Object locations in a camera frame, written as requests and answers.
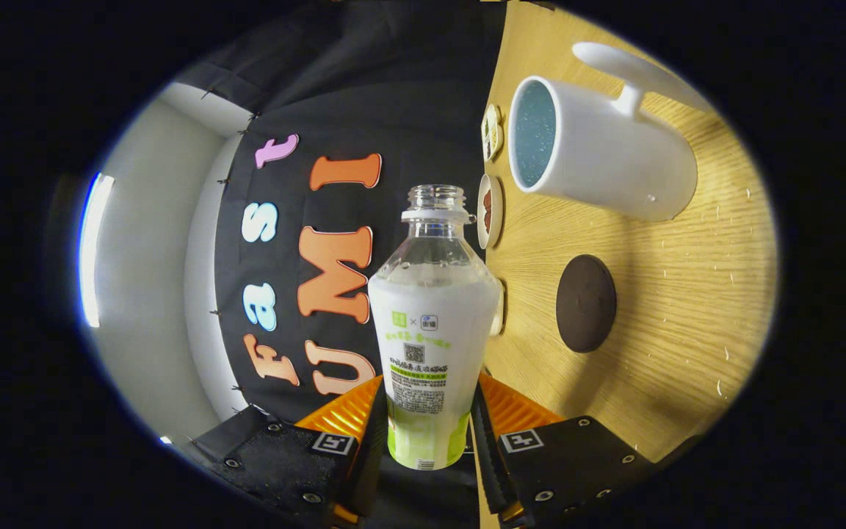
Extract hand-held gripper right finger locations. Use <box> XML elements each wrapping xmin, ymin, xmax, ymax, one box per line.
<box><xmin>471</xmin><ymin>371</ymin><xmax>659</xmax><ymax>526</ymax></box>

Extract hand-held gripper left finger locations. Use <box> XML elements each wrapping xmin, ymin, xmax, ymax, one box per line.
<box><xmin>187</xmin><ymin>375</ymin><xmax>388</xmax><ymax>528</ymax></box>

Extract dark brown round coaster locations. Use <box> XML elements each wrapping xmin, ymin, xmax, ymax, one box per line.
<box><xmin>556</xmin><ymin>254</ymin><xmax>618</xmax><ymax>354</ymax></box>

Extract clear juice bottle green label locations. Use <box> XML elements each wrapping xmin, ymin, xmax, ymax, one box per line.
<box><xmin>368</xmin><ymin>184</ymin><xmax>503</xmax><ymax>471</ymax></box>

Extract white cup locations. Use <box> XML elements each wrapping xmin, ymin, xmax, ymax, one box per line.
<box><xmin>507</xmin><ymin>42</ymin><xmax>714</xmax><ymax>223</ymax></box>

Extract wooden table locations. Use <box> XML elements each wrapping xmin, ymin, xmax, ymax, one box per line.
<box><xmin>471</xmin><ymin>0</ymin><xmax>780</xmax><ymax>529</ymax></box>

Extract round white plate red food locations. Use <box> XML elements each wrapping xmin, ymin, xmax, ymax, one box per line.
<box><xmin>477</xmin><ymin>174</ymin><xmax>505</xmax><ymax>251</ymax></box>

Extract white divided dish with beans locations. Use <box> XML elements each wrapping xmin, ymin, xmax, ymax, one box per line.
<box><xmin>481</xmin><ymin>104</ymin><xmax>505</xmax><ymax>163</ymax></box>

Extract black backdrop cloth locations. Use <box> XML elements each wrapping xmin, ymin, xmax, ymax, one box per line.
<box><xmin>173</xmin><ymin>0</ymin><xmax>563</xmax><ymax>529</ymax></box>

